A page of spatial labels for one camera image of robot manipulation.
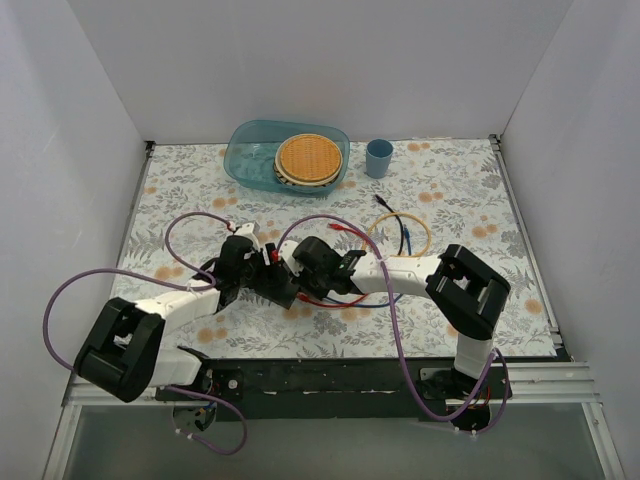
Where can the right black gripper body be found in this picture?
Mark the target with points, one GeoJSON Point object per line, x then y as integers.
{"type": "Point", "coordinates": [298, 279]}

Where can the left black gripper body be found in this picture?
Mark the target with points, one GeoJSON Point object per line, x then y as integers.
{"type": "Point", "coordinates": [267, 273]}

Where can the black network switch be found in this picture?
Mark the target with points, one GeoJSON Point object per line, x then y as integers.
{"type": "Point", "coordinates": [275, 285]}

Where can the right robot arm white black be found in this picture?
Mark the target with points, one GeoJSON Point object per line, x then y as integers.
{"type": "Point", "coordinates": [469, 293]}

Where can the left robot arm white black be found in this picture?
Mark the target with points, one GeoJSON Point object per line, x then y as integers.
{"type": "Point", "coordinates": [123, 355]}

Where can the floral table mat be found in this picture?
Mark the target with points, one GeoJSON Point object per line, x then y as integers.
{"type": "Point", "coordinates": [451, 191]}

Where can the woven wicker round plate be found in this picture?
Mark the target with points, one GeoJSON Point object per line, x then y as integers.
{"type": "Point", "coordinates": [308, 160]}

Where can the teal plastic tub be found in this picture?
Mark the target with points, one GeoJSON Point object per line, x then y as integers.
{"type": "Point", "coordinates": [250, 158]}

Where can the blue plastic cup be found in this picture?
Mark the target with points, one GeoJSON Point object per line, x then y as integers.
{"type": "Point", "coordinates": [378, 158]}

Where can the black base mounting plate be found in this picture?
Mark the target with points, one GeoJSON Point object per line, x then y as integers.
{"type": "Point", "coordinates": [340, 388]}

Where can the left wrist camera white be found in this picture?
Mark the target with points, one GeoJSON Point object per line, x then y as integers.
{"type": "Point", "coordinates": [249, 231]}

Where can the aluminium frame rail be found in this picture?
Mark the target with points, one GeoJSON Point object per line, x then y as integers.
{"type": "Point", "coordinates": [530, 383]}

